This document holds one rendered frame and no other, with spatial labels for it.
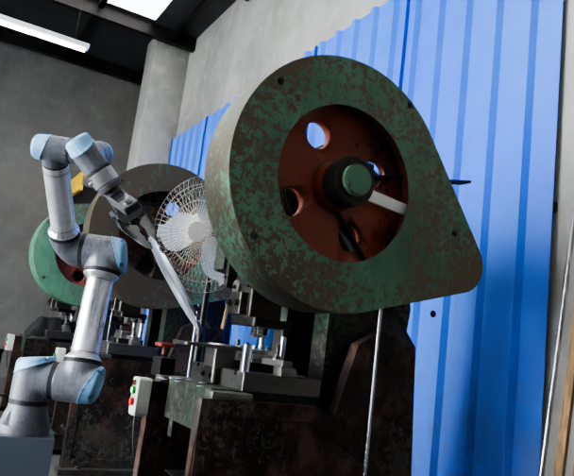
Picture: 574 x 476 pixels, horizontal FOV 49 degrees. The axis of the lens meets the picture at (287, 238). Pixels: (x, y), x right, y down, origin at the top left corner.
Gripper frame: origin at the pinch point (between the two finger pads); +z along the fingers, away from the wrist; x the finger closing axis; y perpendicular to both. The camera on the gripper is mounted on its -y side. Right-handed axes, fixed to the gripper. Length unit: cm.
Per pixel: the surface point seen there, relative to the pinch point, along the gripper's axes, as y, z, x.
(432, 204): -3, 44, -87
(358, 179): -12, 19, -61
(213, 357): 35, 46, -3
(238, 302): 35, 36, -21
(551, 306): 16, 116, -125
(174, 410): 48, 55, 17
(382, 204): -2, 33, -70
